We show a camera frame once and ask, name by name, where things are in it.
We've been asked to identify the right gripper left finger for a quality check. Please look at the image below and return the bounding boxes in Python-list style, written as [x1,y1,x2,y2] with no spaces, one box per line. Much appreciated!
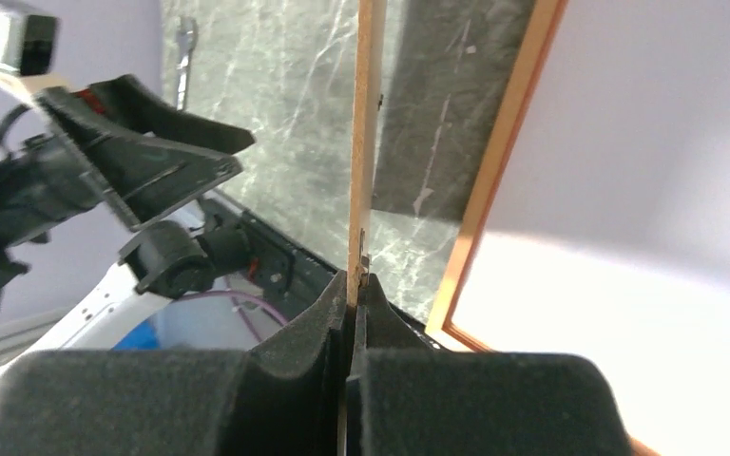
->
[0,274,346,455]

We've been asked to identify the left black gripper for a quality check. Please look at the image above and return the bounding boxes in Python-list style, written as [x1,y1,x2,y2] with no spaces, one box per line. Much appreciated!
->
[0,74,256,297]

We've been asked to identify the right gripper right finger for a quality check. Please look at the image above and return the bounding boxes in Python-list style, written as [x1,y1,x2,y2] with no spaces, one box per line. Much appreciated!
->
[346,276,633,455]

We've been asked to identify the brown backing board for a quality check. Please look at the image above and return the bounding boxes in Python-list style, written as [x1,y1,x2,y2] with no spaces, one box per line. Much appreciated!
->
[346,0,387,309]

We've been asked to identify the wooden picture frame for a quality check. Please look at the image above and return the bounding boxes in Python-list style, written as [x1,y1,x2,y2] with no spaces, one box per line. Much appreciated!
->
[439,1,648,455]

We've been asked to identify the landscape photo print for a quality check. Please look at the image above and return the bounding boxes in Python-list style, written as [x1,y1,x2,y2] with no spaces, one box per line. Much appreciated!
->
[451,1,730,455]

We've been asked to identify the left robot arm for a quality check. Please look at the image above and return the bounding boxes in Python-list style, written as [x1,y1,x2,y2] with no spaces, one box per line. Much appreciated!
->
[0,75,255,352]

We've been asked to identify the silver wrench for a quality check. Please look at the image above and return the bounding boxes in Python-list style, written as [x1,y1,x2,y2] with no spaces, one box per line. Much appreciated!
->
[175,15,198,110]

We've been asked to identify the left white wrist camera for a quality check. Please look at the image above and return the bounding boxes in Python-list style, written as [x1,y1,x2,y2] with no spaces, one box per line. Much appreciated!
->
[0,1,60,77]

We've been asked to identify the aluminium rail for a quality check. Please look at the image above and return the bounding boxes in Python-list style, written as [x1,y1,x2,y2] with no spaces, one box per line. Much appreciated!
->
[0,309,86,367]

